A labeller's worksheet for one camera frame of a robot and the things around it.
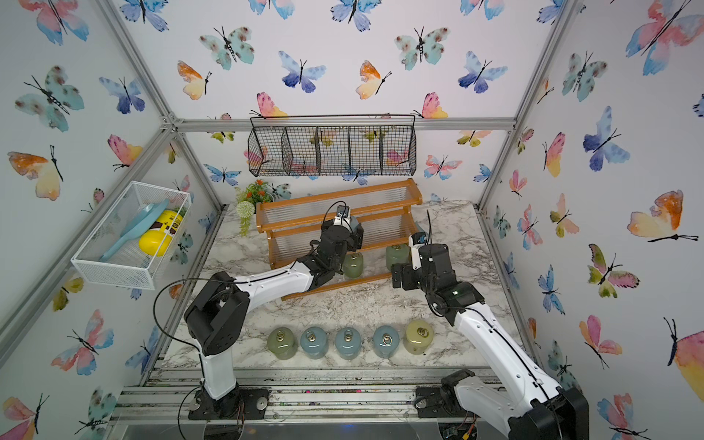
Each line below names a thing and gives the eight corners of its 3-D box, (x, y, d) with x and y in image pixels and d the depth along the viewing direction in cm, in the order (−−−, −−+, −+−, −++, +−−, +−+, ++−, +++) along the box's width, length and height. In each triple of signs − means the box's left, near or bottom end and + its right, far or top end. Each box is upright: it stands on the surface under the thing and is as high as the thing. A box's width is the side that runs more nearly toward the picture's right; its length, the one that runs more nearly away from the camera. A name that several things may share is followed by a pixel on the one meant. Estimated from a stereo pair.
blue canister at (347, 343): (336, 359, 83) (334, 351, 77) (338, 337, 87) (336, 327, 81) (361, 359, 83) (361, 351, 77) (361, 337, 87) (361, 327, 81)
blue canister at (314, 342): (304, 358, 83) (299, 349, 77) (307, 337, 88) (302, 326, 81) (327, 358, 83) (324, 349, 77) (329, 337, 88) (326, 326, 81)
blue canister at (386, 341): (373, 357, 83) (374, 348, 77) (373, 335, 88) (373, 324, 81) (398, 357, 83) (401, 348, 77) (396, 335, 88) (399, 324, 81)
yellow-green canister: (404, 355, 84) (408, 344, 77) (402, 331, 89) (406, 319, 81) (429, 355, 84) (436, 344, 77) (426, 331, 89) (432, 319, 81)
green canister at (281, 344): (273, 359, 83) (264, 350, 76) (277, 337, 88) (269, 326, 81) (296, 359, 83) (289, 350, 76) (299, 337, 88) (293, 326, 81)
